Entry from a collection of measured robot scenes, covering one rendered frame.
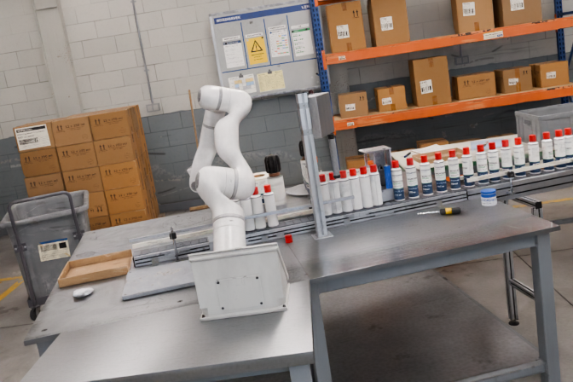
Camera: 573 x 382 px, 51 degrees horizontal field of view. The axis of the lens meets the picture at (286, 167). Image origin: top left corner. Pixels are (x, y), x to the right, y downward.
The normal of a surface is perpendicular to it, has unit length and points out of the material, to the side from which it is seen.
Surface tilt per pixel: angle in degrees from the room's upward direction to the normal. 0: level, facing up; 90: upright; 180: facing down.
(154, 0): 90
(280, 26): 90
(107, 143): 89
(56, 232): 93
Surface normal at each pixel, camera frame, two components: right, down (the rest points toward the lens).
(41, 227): 0.31, 0.18
